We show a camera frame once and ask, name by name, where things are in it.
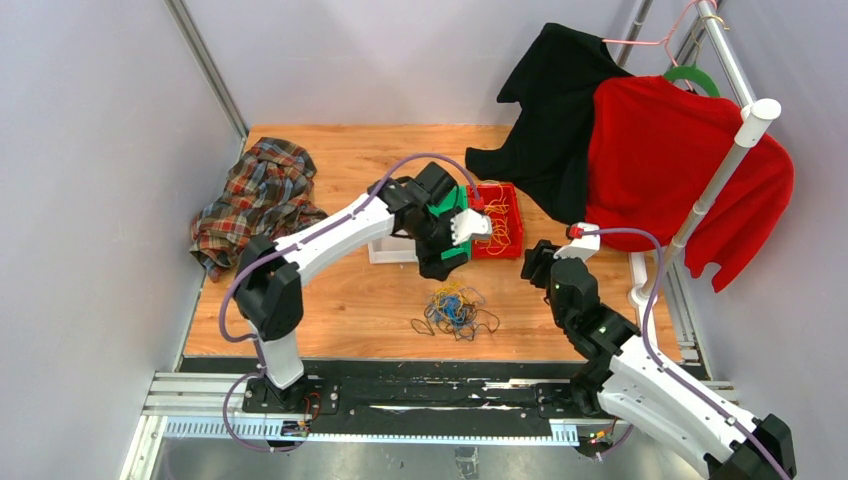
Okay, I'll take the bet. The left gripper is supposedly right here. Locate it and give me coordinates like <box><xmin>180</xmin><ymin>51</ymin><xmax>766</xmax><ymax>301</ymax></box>
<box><xmin>407</xmin><ymin>208</ymin><xmax>470</xmax><ymax>282</ymax></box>

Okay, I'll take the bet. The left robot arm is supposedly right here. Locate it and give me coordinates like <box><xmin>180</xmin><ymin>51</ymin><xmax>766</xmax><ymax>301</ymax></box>
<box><xmin>221</xmin><ymin>156</ymin><xmax>492</xmax><ymax>413</ymax></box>

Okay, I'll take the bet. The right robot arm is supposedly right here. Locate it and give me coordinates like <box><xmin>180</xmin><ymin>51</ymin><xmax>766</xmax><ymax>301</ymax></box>
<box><xmin>521</xmin><ymin>240</ymin><xmax>798</xmax><ymax>479</ymax></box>

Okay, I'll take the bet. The white plastic bin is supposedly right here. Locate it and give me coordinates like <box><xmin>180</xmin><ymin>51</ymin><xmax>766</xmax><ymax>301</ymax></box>
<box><xmin>367</xmin><ymin>236</ymin><xmax>417</xmax><ymax>264</ymax></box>

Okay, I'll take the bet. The green plastic bin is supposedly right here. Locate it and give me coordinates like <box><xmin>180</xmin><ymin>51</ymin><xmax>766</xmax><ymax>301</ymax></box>
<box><xmin>429</xmin><ymin>186</ymin><xmax>472</xmax><ymax>260</ymax></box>

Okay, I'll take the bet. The red plastic bin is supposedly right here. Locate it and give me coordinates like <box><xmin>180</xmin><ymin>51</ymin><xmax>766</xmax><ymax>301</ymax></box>
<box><xmin>471</xmin><ymin>182</ymin><xmax>524</xmax><ymax>260</ymax></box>

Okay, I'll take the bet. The red t-shirt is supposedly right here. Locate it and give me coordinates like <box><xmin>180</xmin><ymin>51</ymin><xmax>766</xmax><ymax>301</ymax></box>
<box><xmin>586</xmin><ymin>76</ymin><xmax>794</xmax><ymax>292</ymax></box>

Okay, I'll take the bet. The plaid shirt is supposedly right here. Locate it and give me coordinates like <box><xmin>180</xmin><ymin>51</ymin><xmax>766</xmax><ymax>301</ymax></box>
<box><xmin>189</xmin><ymin>137</ymin><xmax>328</xmax><ymax>282</ymax></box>

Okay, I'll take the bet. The black t-shirt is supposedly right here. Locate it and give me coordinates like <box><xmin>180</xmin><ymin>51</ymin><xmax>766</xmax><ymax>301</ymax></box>
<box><xmin>465</xmin><ymin>23</ymin><xmax>630</xmax><ymax>224</ymax></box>

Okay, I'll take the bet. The green hanger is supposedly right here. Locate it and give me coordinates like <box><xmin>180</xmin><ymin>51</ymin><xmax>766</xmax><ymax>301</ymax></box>
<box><xmin>663</xmin><ymin>65</ymin><xmax>721</xmax><ymax>98</ymax></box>

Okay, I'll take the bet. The pink hanger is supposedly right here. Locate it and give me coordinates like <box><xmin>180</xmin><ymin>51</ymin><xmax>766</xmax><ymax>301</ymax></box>
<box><xmin>603</xmin><ymin>0</ymin><xmax>730</xmax><ymax>67</ymax></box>

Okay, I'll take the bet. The white clothes rack pole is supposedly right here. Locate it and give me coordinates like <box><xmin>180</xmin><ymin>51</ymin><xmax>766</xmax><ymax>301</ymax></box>
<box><xmin>658</xmin><ymin>98</ymin><xmax>782</xmax><ymax>266</ymax></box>

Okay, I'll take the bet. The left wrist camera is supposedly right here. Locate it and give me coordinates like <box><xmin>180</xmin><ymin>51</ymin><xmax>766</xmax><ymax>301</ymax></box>
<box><xmin>450</xmin><ymin>209</ymin><xmax>493</xmax><ymax>246</ymax></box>

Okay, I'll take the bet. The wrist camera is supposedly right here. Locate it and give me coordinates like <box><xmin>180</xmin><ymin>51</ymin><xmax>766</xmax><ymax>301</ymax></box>
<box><xmin>553</xmin><ymin>222</ymin><xmax>600</xmax><ymax>261</ymax></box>
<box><xmin>450</xmin><ymin>209</ymin><xmax>493</xmax><ymax>246</ymax></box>

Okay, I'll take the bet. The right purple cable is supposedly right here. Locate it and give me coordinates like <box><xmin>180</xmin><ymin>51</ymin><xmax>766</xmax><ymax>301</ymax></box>
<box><xmin>568</xmin><ymin>225</ymin><xmax>790</xmax><ymax>480</ymax></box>

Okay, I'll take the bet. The purple cable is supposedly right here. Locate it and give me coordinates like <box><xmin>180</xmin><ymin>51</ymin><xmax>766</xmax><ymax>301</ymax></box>
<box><xmin>568</xmin><ymin>225</ymin><xmax>790</xmax><ymax>480</ymax></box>
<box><xmin>218</xmin><ymin>152</ymin><xmax>485</xmax><ymax>455</ymax></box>

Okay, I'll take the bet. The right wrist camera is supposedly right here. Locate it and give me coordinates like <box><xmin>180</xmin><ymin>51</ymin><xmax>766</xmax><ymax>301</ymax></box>
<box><xmin>553</xmin><ymin>222</ymin><xmax>600</xmax><ymax>261</ymax></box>

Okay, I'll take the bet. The blue cable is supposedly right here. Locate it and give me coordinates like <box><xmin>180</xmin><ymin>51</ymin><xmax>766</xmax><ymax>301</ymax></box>
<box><xmin>430</xmin><ymin>294</ymin><xmax>475</xmax><ymax>329</ymax></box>

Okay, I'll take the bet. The brown cable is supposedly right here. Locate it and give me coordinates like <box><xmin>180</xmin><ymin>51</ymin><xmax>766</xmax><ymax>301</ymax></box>
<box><xmin>410</xmin><ymin>301</ymin><xmax>502</xmax><ymax>343</ymax></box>

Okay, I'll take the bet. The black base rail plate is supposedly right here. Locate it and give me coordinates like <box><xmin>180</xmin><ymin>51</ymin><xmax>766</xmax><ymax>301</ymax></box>
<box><xmin>178</xmin><ymin>357</ymin><xmax>637</xmax><ymax>440</ymax></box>

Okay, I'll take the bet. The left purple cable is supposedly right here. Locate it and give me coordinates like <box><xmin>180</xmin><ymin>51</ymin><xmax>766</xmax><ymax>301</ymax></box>
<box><xmin>218</xmin><ymin>152</ymin><xmax>485</xmax><ymax>455</ymax></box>

